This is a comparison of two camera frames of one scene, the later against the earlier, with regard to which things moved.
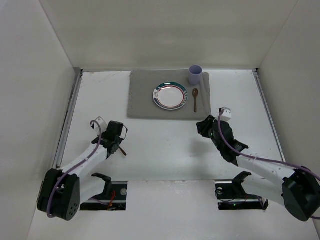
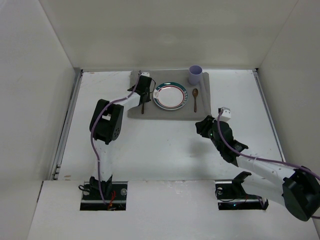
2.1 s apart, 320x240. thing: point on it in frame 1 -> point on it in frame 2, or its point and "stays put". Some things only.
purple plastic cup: [195, 72] stays put
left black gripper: [114, 146] -> [144, 92]
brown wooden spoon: [195, 93] stays put
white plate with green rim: [170, 96] stays put
